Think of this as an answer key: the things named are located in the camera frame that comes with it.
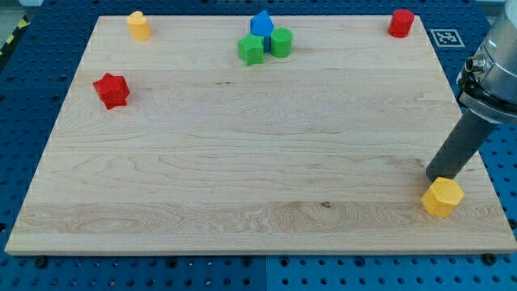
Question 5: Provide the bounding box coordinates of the wooden board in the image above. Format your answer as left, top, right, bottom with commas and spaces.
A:
6, 15, 516, 256

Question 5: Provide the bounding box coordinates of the green star block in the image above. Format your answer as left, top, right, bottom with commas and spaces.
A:
237, 33, 264, 66

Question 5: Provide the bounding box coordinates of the red cylinder block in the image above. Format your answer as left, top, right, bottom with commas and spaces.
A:
388, 9, 415, 38

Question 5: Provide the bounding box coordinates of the yellow hexagon block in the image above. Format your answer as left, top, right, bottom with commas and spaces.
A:
421, 177, 464, 217

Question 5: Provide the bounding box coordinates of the black white fiducial marker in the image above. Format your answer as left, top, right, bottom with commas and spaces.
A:
430, 28, 464, 48

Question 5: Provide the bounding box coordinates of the yellow heart block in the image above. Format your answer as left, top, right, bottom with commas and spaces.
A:
126, 11, 152, 40

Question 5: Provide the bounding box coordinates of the blue pentagon block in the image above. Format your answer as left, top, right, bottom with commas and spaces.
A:
250, 11, 274, 53

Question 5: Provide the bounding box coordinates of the green cylinder block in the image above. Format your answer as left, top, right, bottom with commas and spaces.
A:
270, 27, 292, 58

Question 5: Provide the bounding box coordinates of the red star block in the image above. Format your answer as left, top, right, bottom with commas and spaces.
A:
92, 73, 130, 110

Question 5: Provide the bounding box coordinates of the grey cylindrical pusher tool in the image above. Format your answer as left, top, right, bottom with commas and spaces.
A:
426, 109, 496, 182

